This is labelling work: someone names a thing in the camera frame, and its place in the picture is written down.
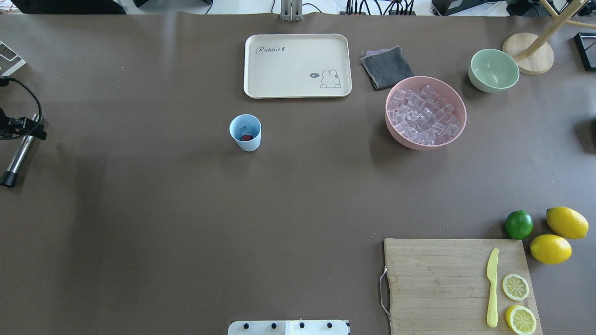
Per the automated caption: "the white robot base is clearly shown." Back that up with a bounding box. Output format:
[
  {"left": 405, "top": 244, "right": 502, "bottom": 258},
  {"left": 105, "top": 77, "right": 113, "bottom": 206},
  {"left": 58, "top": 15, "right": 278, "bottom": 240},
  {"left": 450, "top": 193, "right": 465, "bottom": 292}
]
[{"left": 227, "top": 320, "right": 351, "bottom": 335}]

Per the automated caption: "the cream rabbit serving tray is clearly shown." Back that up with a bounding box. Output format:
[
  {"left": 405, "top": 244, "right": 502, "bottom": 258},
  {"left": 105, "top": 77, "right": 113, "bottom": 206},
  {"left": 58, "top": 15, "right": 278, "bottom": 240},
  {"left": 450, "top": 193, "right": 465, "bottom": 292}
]
[{"left": 243, "top": 33, "right": 352, "bottom": 99}]

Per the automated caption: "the yellow plastic knife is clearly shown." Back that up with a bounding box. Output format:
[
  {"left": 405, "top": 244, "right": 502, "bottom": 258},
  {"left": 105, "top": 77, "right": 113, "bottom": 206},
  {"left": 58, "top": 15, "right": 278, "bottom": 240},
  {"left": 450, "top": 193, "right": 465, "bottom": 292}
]
[{"left": 486, "top": 248, "right": 500, "bottom": 328}]

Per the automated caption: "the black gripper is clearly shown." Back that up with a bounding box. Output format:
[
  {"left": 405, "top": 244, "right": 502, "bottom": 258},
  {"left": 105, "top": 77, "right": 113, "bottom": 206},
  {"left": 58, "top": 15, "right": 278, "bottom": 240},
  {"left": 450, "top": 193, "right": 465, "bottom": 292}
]
[{"left": 0, "top": 108, "right": 47, "bottom": 141}]

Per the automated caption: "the lemon slice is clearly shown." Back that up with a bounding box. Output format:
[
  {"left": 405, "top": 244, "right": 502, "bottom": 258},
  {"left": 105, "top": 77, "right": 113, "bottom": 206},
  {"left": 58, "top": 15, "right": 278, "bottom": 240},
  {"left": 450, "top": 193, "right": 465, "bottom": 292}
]
[{"left": 501, "top": 273, "right": 530, "bottom": 301}]

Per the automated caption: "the clear ice cube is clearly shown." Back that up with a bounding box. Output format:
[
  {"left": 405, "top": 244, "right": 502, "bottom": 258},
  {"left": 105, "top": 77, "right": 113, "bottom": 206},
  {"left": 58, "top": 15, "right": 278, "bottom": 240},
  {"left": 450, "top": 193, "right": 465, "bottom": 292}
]
[{"left": 240, "top": 125, "right": 253, "bottom": 136}]

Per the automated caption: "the grey folded cloth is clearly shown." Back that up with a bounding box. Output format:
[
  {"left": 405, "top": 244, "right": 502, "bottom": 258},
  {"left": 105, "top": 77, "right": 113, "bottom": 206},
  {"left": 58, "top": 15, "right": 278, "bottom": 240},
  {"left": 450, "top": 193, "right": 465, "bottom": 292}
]
[{"left": 360, "top": 45, "right": 415, "bottom": 91}]

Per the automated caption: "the light blue plastic cup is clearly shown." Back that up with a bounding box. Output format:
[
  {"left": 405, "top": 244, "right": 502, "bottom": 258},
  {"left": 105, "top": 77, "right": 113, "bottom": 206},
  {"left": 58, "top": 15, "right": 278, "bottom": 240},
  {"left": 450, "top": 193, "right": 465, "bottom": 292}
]
[{"left": 229, "top": 114, "right": 262, "bottom": 152}]

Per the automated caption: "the pink bowl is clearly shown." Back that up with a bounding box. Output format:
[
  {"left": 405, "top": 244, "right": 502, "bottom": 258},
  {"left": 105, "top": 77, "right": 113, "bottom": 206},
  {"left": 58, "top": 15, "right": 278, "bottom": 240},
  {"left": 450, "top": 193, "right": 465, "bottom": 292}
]
[{"left": 385, "top": 76, "right": 467, "bottom": 150}]

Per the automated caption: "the wooden cutting board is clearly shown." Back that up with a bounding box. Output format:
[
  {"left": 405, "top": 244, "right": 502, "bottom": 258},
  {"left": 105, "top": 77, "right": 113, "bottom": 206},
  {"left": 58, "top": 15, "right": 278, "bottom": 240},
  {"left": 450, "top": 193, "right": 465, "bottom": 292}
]
[{"left": 383, "top": 238, "right": 532, "bottom": 335}]

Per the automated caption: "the lemon half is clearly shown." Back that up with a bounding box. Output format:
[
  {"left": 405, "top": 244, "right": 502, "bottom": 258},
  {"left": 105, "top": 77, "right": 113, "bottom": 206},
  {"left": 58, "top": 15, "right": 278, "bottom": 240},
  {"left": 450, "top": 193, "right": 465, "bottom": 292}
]
[{"left": 505, "top": 305, "right": 538, "bottom": 335}]

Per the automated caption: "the green lime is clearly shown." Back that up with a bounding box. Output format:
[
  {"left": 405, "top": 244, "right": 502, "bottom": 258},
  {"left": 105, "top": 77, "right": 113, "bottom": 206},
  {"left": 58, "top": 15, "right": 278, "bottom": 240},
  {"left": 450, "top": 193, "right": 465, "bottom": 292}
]
[{"left": 504, "top": 209, "right": 534, "bottom": 240}]

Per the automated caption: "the whole lemon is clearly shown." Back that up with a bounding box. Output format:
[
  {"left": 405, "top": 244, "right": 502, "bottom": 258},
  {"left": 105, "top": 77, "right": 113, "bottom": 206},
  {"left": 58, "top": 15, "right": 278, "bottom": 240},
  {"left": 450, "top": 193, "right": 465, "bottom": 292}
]
[
  {"left": 546, "top": 207, "right": 589, "bottom": 239},
  {"left": 530, "top": 234, "right": 572, "bottom": 265}
]

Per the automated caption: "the wooden glass stand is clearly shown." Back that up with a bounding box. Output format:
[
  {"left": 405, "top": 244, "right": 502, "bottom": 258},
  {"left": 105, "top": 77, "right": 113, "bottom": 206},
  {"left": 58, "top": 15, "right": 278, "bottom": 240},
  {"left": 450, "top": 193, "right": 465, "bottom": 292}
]
[{"left": 502, "top": 0, "right": 596, "bottom": 75}]

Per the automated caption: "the green bowl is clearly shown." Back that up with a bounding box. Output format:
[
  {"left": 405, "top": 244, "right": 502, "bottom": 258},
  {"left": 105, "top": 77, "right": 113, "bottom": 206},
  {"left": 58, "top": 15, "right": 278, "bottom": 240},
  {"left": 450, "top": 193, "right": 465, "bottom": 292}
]
[{"left": 468, "top": 49, "right": 520, "bottom": 93}]

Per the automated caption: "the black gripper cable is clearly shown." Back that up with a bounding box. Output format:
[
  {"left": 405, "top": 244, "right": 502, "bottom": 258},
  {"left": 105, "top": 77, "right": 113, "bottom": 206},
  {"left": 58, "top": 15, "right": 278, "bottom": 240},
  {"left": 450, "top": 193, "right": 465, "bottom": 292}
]
[{"left": 0, "top": 76, "right": 43, "bottom": 140}]

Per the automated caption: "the steel muddler black tip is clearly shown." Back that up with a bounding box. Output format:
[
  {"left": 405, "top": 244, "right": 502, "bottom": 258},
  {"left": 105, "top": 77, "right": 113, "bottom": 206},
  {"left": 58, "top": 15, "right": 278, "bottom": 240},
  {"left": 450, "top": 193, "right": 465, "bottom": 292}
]
[{"left": 0, "top": 114, "right": 43, "bottom": 188}]

